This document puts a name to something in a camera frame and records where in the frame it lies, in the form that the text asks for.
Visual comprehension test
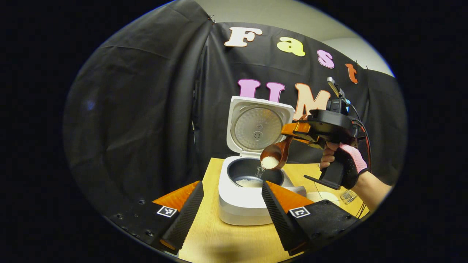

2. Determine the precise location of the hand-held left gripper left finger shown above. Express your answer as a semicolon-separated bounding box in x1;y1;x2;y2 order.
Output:
110;181;204;255

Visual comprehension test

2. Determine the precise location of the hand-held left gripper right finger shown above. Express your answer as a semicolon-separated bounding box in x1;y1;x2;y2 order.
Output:
261;181;361;256

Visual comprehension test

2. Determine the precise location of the brown wooden spoon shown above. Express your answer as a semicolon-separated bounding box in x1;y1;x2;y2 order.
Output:
260;137;293;170

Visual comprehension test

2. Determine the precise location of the white rice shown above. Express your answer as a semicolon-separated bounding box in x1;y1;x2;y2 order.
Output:
236;178;264;188
256;156;279;178

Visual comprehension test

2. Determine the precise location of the white rice cooker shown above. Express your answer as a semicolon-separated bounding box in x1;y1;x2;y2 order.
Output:
218;96;307;226

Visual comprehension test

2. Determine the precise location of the clear chopstick holder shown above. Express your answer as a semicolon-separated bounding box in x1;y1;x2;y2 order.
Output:
341;189;358;204

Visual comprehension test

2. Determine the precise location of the black backdrop cloth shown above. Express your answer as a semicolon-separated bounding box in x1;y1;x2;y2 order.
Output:
63;0;408;216

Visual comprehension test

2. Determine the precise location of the black and red gripper cable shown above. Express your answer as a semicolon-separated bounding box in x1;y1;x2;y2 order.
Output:
349;104;372;172

